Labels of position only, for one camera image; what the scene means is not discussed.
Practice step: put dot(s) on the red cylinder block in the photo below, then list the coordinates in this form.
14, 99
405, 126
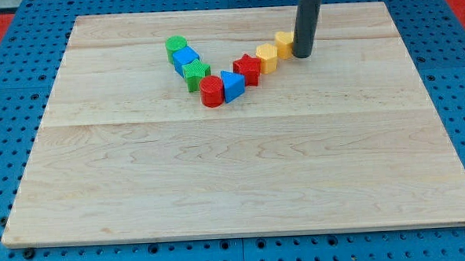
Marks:
211, 91

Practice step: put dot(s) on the blue triangle block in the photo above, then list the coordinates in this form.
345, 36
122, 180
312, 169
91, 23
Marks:
234, 85

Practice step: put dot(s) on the red star block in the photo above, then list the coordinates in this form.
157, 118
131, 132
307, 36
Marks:
249, 67

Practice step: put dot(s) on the green star block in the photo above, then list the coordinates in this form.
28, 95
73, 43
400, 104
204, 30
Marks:
194, 72

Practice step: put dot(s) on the yellow hexagon block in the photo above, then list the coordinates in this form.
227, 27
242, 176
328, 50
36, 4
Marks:
268, 55

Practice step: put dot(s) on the blue cube block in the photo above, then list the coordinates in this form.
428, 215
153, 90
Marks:
183, 57

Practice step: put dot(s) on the yellow heart block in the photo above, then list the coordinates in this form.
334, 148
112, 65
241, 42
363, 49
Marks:
283, 42

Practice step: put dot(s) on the green cylinder block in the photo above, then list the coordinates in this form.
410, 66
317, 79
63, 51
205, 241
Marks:
174, 44

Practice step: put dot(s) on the light wooden board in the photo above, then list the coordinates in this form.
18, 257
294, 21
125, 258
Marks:
345, 141

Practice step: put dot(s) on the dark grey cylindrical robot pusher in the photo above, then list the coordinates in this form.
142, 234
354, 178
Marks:
307, 14

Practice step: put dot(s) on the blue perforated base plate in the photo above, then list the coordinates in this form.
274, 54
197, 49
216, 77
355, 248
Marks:
30, 54

